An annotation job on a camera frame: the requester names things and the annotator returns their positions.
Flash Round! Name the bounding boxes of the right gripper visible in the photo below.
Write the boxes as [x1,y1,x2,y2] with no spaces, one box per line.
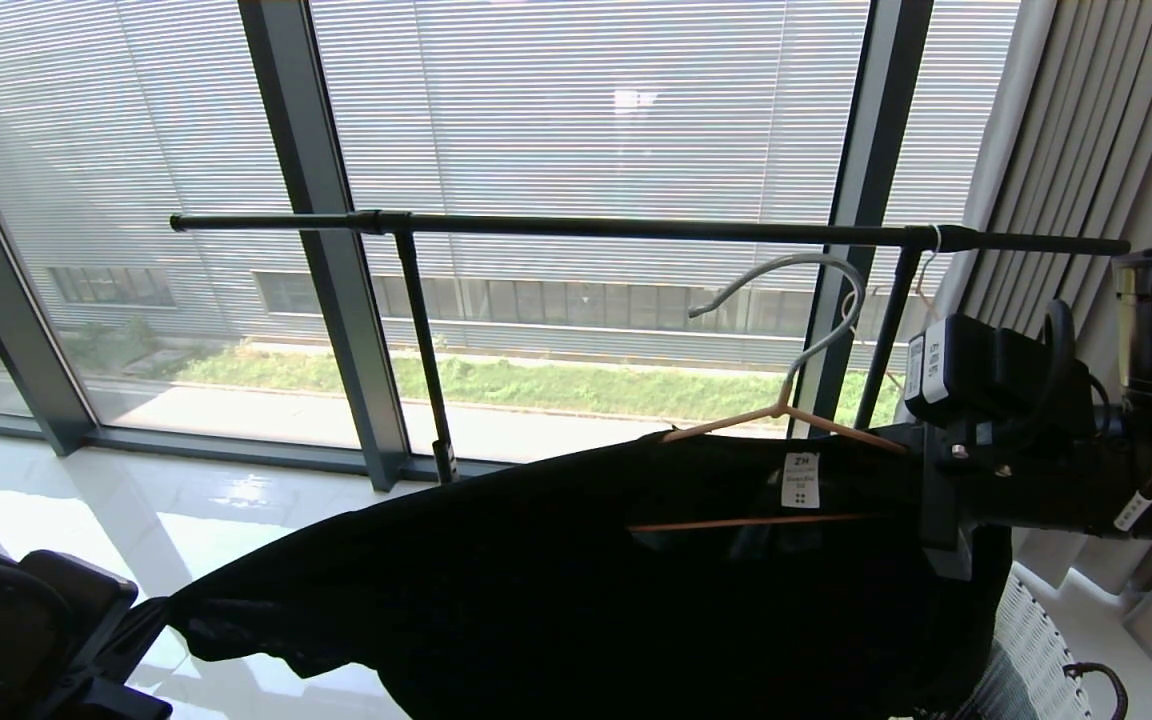
[921,420,1137,583]

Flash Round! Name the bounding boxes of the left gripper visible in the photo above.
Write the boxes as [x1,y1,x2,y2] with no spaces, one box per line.
[31,597,174,720]

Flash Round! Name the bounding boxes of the pink clothes hanger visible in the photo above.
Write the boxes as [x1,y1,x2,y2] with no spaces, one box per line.
[626,253,909,533]
[911,248,940,321]

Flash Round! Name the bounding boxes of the black short-sleeved shirt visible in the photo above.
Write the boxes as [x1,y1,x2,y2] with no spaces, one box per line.
[168,428,1015,720]

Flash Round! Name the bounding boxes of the white laundry basket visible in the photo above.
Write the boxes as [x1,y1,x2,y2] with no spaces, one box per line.
[971,565,1132,720]

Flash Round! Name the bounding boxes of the black clothes rack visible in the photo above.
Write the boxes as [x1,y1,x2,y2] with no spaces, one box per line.
[171,208,1132,486]

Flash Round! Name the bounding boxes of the beige curtain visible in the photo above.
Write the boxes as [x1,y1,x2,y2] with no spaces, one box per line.
[896,0,1152,626]

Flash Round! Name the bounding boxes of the window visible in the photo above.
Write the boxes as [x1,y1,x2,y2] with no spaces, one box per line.
[0,0,1027,491]

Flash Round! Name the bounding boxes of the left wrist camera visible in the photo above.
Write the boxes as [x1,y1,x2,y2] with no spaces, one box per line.
[0,548,140,720]

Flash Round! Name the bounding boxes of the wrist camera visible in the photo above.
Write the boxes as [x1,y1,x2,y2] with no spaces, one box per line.
[0,548,140,720]
[904,298,1102,433]

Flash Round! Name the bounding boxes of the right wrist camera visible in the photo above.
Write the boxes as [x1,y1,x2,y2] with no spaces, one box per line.
[904,298,1102,433]

